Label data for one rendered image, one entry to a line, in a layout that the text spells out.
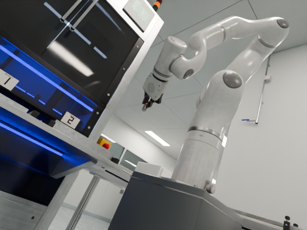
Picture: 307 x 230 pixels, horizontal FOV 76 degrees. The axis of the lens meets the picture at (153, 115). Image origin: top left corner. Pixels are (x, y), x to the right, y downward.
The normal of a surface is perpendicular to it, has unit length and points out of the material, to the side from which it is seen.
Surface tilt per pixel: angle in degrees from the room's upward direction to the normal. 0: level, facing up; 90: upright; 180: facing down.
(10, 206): 90
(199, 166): 90
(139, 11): 90
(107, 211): 90
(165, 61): 141
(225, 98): 127
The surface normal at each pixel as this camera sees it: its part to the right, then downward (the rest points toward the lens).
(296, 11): -0.38, 0.83
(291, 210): -0.66, -0.55
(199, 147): -0.14, -0.49
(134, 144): 0.65, -0.07
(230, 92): -0.07, 0.11
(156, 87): -0.66, 0.24
